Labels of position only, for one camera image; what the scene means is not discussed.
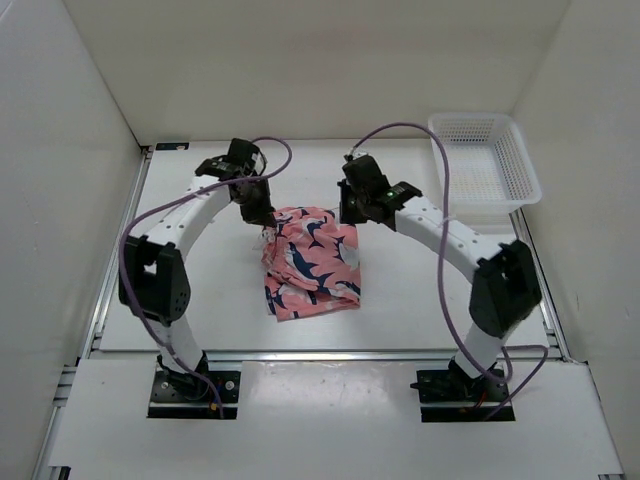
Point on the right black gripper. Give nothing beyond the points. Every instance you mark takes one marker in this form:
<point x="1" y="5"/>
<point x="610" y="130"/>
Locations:
<point x="345" y="215"/>

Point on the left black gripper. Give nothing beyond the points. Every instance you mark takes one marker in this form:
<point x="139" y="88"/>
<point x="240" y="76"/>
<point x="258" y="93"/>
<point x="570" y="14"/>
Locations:
<point x="263" y="214"/>

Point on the pink shark print shorts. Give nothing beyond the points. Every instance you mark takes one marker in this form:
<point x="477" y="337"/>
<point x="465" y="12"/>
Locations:
<point x="311" y="262"/>

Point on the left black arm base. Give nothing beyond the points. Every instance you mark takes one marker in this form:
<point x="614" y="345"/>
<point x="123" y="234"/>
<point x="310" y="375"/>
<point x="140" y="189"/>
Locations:
<point x="181" y="396"/>

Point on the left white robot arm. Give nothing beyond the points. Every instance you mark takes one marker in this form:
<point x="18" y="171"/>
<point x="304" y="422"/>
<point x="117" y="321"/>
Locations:
<point x="153" y="279"/>

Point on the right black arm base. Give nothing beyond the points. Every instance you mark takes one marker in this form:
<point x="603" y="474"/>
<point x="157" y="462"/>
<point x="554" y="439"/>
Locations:
<point x="445" y="398"/>

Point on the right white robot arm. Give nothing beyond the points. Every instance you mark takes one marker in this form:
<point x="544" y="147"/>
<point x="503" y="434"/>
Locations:
<point x="504" y="285"/>

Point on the white plastic basket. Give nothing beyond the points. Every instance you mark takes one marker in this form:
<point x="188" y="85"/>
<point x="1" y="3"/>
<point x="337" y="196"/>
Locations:
<point x="491" y="173"/>

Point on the black corner bracket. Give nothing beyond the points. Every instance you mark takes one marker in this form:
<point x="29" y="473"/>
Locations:
<point x="172" y="146"/>

